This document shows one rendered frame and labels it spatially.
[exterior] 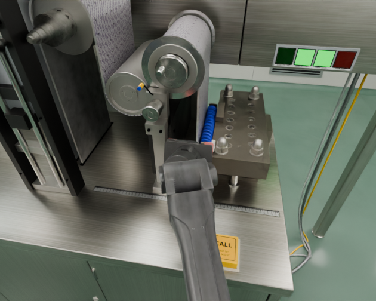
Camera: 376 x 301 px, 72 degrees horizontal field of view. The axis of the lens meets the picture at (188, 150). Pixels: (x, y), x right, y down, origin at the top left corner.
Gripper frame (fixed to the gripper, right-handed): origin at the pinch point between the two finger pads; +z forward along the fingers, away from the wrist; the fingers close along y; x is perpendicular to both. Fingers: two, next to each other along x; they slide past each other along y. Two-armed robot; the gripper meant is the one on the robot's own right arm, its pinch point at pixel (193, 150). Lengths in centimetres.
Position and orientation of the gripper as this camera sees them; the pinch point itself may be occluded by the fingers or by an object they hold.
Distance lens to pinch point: 63.8
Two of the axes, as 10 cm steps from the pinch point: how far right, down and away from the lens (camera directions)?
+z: 1.5, -1.9, 9.7
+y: 9.9, 1.0, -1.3
